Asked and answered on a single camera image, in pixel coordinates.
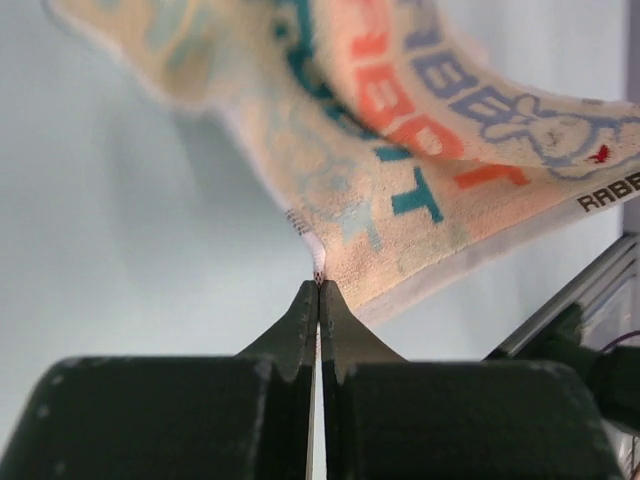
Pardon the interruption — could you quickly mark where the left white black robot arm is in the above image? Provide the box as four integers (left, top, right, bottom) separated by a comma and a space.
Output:
1, 281, 639, 479

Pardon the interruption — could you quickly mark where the printed letters towel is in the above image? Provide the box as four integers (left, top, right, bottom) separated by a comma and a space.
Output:
51, 1, 639, 324

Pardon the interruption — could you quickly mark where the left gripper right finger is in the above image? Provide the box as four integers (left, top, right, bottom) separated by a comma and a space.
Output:
319, 281, 622, 479

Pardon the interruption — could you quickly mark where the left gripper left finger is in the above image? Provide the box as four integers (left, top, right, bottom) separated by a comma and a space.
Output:
1, 281, 319, 479

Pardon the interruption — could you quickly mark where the aluminium frame rail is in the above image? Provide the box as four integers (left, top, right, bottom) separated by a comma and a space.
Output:
486, 233, 639, 360

